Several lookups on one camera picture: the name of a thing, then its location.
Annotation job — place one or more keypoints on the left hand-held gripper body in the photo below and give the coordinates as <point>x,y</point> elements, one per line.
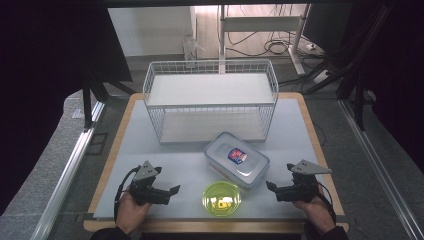
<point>146,193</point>

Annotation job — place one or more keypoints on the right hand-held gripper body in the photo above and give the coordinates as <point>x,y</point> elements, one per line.
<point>301,190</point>

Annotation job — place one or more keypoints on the clear plastic food container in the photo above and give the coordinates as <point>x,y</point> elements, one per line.
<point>238,163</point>

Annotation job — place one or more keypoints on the green plastic bowl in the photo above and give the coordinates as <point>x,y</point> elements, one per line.
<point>221,199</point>

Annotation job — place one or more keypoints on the person's left hand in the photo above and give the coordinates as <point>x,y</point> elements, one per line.
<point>131,213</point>

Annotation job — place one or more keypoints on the person's right hand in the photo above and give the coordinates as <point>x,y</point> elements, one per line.
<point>316,213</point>

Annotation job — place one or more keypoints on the grey table mat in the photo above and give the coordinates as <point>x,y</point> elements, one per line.
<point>180,166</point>

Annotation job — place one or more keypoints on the black metal stand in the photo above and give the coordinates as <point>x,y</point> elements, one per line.
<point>88,100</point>
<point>358,96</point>

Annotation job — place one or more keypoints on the clear plastic bottle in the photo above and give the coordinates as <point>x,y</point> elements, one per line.
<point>190,50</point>

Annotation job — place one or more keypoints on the white power strip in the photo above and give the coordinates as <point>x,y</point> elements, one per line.
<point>310,46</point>

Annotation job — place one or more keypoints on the dark curtain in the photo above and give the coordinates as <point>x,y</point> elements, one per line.
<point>40,66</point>
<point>400,66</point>

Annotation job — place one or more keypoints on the dark monitor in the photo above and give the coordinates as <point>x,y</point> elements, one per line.
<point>325,26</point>

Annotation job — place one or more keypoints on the aluminium rail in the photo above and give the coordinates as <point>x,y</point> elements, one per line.
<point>66,173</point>
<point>380,166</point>

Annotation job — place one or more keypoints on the white metal desk frame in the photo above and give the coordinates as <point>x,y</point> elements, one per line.
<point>258,23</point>

